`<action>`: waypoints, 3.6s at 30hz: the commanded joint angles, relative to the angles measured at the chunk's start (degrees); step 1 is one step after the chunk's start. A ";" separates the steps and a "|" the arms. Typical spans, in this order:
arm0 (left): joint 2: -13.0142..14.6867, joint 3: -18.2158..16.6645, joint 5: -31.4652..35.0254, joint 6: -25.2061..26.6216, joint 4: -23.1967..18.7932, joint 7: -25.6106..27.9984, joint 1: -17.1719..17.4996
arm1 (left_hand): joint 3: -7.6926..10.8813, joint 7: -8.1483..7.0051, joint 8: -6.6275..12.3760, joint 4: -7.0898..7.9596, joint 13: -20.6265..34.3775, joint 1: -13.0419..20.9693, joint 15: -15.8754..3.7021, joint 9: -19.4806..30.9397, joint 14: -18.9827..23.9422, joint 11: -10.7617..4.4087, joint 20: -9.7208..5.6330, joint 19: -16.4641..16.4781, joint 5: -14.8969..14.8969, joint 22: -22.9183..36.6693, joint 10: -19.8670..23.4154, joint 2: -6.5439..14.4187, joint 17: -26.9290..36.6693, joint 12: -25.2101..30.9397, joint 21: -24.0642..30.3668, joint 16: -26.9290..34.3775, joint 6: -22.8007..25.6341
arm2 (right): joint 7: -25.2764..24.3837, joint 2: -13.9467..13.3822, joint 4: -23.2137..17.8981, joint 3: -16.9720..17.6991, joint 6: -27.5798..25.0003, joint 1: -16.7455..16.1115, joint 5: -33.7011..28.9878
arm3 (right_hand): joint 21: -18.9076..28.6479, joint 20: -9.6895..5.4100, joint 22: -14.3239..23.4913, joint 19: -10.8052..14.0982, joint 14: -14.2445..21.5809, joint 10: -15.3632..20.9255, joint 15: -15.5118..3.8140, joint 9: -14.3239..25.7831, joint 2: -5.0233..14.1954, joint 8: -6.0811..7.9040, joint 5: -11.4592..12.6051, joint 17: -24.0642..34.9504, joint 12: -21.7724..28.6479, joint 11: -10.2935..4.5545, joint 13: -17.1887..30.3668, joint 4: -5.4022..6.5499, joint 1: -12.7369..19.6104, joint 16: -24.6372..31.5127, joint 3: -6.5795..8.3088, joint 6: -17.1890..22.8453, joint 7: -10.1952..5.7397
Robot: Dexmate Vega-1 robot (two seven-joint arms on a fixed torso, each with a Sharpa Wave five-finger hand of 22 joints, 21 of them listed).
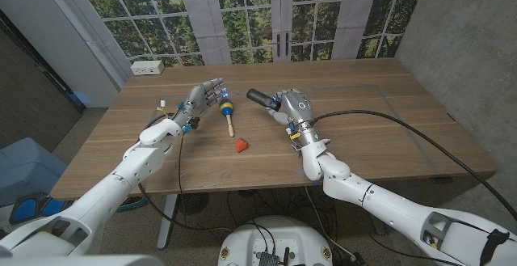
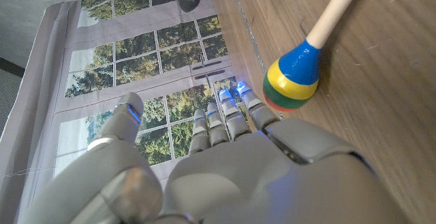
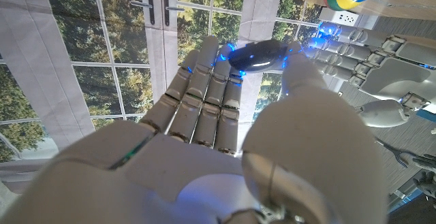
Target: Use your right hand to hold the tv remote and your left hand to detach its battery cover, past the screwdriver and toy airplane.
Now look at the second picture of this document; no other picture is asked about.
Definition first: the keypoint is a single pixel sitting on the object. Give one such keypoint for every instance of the grey tape outline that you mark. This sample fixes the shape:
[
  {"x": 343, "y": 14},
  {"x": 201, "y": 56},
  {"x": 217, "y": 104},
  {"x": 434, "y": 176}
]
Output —
[{"x": 245, "y": 23}]

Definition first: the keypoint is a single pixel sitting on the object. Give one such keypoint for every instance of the colourful striped wooden maraca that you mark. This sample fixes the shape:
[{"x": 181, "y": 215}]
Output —
[{"x": 296, "y": 74}]

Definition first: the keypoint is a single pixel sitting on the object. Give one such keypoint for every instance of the printed window backdrop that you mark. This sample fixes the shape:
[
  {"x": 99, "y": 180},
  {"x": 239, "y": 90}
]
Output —
[{"x": 136, "y": 67}]

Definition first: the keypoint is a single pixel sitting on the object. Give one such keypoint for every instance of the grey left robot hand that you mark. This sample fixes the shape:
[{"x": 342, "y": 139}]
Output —
[{"x": 238, "y": 183}]

